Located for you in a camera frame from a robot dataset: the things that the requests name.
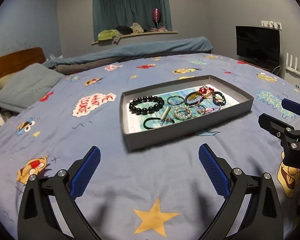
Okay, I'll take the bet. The black cloth on sill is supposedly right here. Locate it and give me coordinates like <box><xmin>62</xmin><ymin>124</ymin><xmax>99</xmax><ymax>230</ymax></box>
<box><xmin>116</xmin><ymin>26</ymin><xmax>134</xmax><ymax>35</ymax></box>

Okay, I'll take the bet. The grey blue pillow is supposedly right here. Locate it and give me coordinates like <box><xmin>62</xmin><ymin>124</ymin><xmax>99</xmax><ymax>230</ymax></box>
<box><xmin>0</xmin><ymin>63</ymin><xmax>64</xmax><ymax>113</ymax></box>

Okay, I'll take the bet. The green cloth on sill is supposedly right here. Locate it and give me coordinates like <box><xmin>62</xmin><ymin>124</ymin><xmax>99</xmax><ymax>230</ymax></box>
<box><xmin>97</xmin><ymin>29</ymin><xmax>122</xmax><ymax>42</ymax></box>

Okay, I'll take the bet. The red bead gold tassel jewelry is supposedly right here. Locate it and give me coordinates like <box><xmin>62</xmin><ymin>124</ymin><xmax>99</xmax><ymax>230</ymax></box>
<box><xmin>198</xmin><ymin>86</ymin><xmax>215</xmax><ymax>99</ymax></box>

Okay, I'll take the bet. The blue cartoon bed sheet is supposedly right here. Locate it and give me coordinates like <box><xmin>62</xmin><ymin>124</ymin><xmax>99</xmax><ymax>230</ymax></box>
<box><xmin>0</xmin><ymin>54</ymin><xmax>300</xmax><ymax>239</ymax></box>

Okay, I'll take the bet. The blue folded duvet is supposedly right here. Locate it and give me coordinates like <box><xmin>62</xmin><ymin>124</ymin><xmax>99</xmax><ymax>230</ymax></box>
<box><xmin>43</xmin><ymin>36</ymin><xmax>213</xmax><ymax>69</ymax></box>

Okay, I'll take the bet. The printed blue paper sheet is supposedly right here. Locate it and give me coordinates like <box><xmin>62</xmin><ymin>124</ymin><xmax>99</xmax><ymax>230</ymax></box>
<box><xmin>126</xmin><ymin>84</ymin><xmax>239</xmax><ymax>133</ymax></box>

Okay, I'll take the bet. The dark teal curtain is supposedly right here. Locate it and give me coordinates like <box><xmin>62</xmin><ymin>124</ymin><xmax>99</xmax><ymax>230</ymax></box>
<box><xmin>92</xmin><ymin>0</ymin><xmax>173</xmax><ymax>41</ymax></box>

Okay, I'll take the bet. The beige cloth on sill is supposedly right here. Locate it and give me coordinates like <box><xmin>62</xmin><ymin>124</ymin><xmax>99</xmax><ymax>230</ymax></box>
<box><xmin>130</xmin><ymin>22</ymin><xmax>144</xmax><ymax>34</ymax></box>

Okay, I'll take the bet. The pink cloth on sill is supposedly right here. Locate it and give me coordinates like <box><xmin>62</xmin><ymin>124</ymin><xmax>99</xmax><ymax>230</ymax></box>
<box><xmin>150</xmin><ymin>27</ymin><xmax>167</xmax><ymax>33</ymax></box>

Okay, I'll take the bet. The wooden headboard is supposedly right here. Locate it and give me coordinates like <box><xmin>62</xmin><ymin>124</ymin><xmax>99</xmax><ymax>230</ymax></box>
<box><xmin>0</xmin><ymin>47</ymin><xmax>46</xmax><ymax>76</ymax></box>

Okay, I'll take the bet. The black bead bracelet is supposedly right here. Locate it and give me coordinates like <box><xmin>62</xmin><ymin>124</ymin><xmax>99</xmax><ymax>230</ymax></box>
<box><xmin>128</xmin><ymin>95</ymin><xmax>165</xmax><ymax>116</ymax></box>

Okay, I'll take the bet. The pearl bead bracelet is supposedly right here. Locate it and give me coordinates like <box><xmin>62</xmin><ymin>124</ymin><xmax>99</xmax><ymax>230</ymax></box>
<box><xmin>174</xmin><ymin>105</ymin><xmax>193</xmax><ymax>120</ymax></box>

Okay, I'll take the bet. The black hair tie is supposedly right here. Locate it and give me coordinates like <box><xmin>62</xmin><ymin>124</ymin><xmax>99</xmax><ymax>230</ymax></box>
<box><xmin>142</xmin><ymin>116</ymin><xmax>176</xmax><ymax>130</ymax></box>

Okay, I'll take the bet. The wooden window sill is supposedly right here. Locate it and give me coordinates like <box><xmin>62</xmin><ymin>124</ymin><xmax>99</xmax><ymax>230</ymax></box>
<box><xmin>91</xmin><ymin>31</ymin><xmax>178</xmax><ymax>46</ymax></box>

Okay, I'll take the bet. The pink balloon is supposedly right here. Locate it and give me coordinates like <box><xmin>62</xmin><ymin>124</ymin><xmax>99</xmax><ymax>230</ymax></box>
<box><xmin>152</xmin><ymin>8</ymin><xmax>161</xmax><ymax>29</ymax></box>

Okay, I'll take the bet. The wooden tv stand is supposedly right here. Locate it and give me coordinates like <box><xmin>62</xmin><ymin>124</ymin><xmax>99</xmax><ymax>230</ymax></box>
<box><xmin>242</xmin><ymin>60</ymin><xmax>275</xmax><ymax>73</ymax></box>

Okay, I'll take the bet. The dark blue bead bracelet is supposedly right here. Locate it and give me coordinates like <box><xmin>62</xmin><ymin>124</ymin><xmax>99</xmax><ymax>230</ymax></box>
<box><xmin>184</xmin><ymin>90</ymin><xmax>207</xmax><ymax>106</ymax></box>

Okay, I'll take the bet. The silver bangle with charm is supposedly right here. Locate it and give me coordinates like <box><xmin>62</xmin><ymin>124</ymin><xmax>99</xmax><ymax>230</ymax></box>
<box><xmin>189</xmin><ymin>105</ymin><xmax>206</xmax><ymax>115</ymax></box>

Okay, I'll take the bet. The white wifi router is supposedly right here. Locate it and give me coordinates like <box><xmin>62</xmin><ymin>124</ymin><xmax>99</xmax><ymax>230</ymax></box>
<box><xmin>286</xmin><ymin>53</ymin><xmax>300</xmax><ymax>77</ymax></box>

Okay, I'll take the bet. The thin dark blue bangle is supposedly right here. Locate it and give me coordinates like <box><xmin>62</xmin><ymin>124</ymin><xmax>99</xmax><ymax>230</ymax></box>
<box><xmin>167</xmin><ymin>95</ymin><xmax>185</xmax><ymax>106</ymax></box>

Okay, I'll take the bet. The grey shallow cardboard tray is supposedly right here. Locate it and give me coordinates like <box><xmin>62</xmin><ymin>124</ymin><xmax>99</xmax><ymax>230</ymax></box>
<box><xmin>120</xmin><ymin>75</ymin><xmax>253</xmax><ymax>150</ymax></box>

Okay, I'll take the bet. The black television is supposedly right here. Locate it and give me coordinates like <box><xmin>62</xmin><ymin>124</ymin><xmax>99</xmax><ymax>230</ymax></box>
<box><xmin>236</xmin><ymin>26</ymin><xmax>281</xmax><ymax>68</ymax></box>

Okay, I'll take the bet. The white wall power strip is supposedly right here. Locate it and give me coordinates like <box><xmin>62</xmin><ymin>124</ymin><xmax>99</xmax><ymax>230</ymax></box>
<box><xmin>261</xmin><ymin>20</ymin><xmax>282</xmax><ymax>30</ymax></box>

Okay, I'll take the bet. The blue crystal bead bracelet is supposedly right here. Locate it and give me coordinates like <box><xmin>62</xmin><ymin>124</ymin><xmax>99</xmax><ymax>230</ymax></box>
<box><xmin>212</xmin><ymin>91</ymin><xmax>227</xmax><ymax>106</ymax></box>

